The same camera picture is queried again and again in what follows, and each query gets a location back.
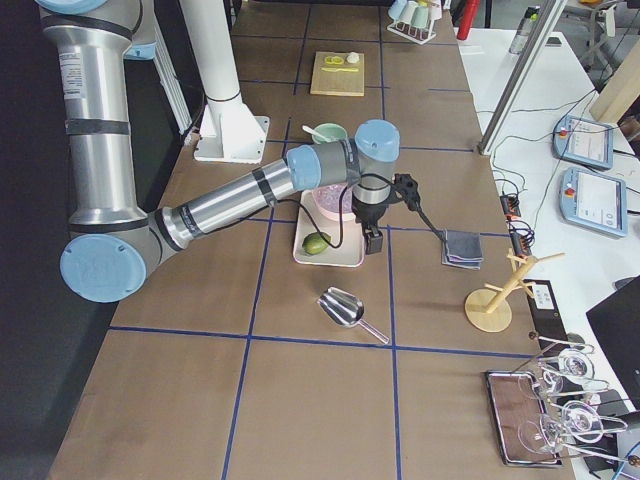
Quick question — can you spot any white plastic spoon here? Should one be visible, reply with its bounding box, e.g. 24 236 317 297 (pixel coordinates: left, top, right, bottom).
302 125 328 143

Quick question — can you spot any far teach pendant tablet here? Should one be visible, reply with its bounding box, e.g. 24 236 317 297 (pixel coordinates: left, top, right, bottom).
553 115 614 171

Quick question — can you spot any green cup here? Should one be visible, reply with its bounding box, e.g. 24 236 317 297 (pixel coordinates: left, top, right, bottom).
411 5 430 30

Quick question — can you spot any wine glass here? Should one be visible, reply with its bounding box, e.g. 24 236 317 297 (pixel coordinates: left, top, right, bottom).
512 345 609 400
517 400 628 454

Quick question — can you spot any beige plastic tray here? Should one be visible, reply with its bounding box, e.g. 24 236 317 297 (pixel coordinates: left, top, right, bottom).
293 191 365 267

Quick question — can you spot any white cup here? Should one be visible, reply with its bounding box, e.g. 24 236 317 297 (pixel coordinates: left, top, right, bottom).
398 0 419 25

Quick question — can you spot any metal tray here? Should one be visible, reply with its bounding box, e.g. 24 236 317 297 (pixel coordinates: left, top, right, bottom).
484 370 562 468

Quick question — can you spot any light blue cup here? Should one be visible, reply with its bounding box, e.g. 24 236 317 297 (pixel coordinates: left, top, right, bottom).
388 0 408 21

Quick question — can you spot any steel ice scoop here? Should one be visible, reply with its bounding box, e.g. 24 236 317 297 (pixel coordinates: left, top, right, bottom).
317 286 390 345

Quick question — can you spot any teach pendant tablet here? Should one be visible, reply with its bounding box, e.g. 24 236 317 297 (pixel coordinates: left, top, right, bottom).
553 115 614 171
559 167 628 238

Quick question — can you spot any aluminium frame post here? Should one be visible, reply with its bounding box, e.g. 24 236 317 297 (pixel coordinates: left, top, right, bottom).
478 0 567 156

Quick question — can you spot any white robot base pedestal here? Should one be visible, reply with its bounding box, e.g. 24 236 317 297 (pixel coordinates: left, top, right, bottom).
180 0 270 164

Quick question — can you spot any mint green bowl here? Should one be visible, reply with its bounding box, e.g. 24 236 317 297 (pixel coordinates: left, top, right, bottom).
311 123 349 144

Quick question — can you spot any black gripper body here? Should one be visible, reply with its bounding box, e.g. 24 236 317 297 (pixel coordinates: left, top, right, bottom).
351 173 419 226

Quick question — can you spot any near teach pendant tablet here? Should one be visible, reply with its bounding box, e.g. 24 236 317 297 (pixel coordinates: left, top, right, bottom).
559 167 628 238

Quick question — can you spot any white wire cup rack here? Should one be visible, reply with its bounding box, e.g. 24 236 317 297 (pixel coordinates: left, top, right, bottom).
386 20 436 45

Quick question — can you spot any folded grey cloth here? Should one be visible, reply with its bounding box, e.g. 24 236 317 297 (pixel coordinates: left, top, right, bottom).
441 230 484 270

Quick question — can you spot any bamboo cutting board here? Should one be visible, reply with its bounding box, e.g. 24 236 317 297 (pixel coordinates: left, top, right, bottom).
310 51 365 97

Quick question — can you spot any pink bowl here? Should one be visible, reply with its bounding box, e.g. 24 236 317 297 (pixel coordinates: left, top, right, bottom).
311 183 355 221

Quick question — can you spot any wooden mug tree stand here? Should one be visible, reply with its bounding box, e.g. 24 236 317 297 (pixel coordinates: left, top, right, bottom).
464 249 565 333

